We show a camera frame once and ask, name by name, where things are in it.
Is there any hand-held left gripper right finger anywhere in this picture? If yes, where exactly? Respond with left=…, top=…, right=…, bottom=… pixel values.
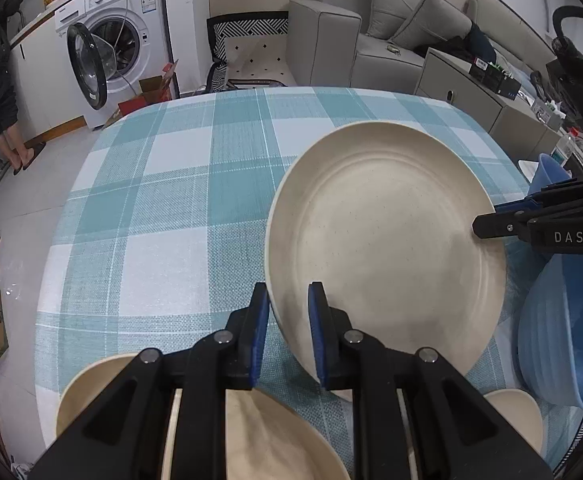
left=307, top=281, right=555, bottom=480

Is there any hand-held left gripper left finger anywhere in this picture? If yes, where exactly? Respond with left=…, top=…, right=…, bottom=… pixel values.
left=29, top=282, right=272, bottom=480

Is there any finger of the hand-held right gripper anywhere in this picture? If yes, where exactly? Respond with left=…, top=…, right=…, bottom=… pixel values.
left=494, top=172, right=583, bottom=213
left=473, top=194, right=583, bottom=242

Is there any blue bowl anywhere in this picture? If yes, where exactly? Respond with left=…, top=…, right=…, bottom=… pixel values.
left=529, top=152, right=571, bottom=196
left=517, top=252, right=583, bottom=409

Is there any cream plate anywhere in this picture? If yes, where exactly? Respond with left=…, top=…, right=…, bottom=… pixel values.
left=266, top=121, right=509, bottom=403
left=56, top=353, right=352, bottom=480
left=484, top=389, right=543, bottom=456

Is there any plastic bottle with red cap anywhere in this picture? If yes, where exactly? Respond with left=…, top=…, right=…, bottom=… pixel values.
left=551, top=129, right=583, bottom=166

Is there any black cardboard box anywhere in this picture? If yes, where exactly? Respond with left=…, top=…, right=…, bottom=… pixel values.
left=491, top=72, right=522, bottom=102
left=469, top=57, right=503, bottom=84

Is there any grey cabinet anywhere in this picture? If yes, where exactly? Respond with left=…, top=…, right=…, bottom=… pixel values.
left=414, top=47, right=563, bottom=150

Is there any teal checked tablecloth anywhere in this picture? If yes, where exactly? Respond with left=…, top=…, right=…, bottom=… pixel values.
left=36, top=86, right=583, bottom=480

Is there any dark cloth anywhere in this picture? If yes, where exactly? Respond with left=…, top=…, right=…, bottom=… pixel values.
left=439, top=25, right=495, bottom=64

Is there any grey pillow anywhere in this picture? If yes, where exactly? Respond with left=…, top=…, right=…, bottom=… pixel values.
left=366, top=0, right=432, bottom=41
left=389, top=0, right=475, bottom=52

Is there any grey sofa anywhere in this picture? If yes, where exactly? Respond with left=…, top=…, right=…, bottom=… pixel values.
left=286, top=0, right=532, bottom=96

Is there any red cardboard box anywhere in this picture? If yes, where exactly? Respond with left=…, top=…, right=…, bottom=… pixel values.
left=118, top=60, right=180, bottom=117

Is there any cream dotted seat cushion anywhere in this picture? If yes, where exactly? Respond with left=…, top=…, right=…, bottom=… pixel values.
left=224, top=35, right=297, bottom=86

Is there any black patterned chair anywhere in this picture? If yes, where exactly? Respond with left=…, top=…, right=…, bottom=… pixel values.
left=206, top=11, right=297, bottom=93

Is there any white kitchen counter cabinet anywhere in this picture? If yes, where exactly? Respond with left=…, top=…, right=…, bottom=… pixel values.
left=10, top=7, right=88, bottom=143

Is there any white washing machine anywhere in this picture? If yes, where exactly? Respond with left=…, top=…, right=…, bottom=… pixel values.
left=54, top=0, right=175, bottom=131

